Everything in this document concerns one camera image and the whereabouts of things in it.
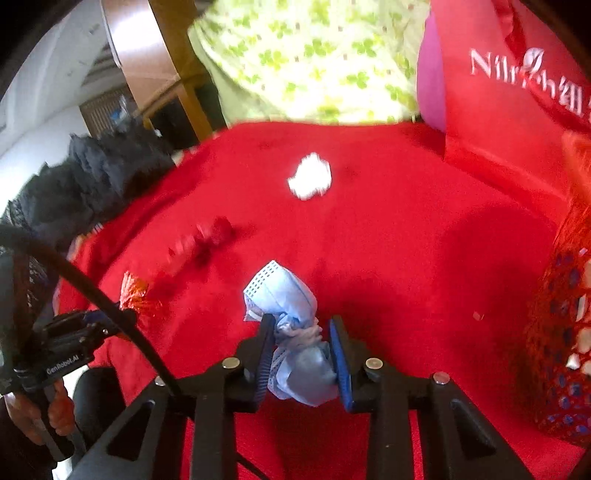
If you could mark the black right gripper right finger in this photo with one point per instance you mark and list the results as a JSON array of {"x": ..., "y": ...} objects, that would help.
[{"x": 411, "y": 416}]

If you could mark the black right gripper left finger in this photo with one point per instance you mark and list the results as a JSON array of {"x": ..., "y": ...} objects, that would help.
[{"x": 147, "y": 440}]

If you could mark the light blue face mask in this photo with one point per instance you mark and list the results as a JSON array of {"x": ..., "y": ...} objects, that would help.
[{"x": 302, "y": 368}]

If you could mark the white tissue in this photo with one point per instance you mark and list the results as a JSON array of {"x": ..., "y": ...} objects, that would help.
[{"x": 313, "y": 177}]

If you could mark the red mesh trash basket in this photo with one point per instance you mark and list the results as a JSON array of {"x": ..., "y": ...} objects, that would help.
[{"x": 558, "y": 337}]

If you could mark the left hand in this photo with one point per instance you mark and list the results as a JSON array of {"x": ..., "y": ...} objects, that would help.
[{"x": 24, "y": 413}]

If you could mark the red orange candy wrapper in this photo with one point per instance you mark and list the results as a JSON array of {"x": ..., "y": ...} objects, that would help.
[{"x": 132, "y": 293}]

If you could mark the black clothing pile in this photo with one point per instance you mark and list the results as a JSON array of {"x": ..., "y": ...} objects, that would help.
[{"x": 97, "y": 180}]

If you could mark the red blanket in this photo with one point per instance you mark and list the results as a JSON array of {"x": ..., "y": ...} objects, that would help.
[{"x": 429, "y": 267}]

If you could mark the dark red crumpled wrapper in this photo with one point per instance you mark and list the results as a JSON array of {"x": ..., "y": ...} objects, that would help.
[{"x": 195, "y": 248}]

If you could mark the wooden nightstand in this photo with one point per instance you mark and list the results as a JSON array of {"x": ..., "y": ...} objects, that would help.
[{"x": 151, "y": 45}]

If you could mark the magenta pillow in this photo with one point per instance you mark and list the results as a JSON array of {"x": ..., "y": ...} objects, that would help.
[{"x": 430, "y": 77}]

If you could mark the red paper shopping bag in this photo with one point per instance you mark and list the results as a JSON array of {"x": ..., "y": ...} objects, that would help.
[{"x": 509, "y": 82}]

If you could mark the green clover patterned quilt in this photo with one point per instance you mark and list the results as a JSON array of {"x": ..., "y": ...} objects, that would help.
[{"x": 322, "y": 62}]

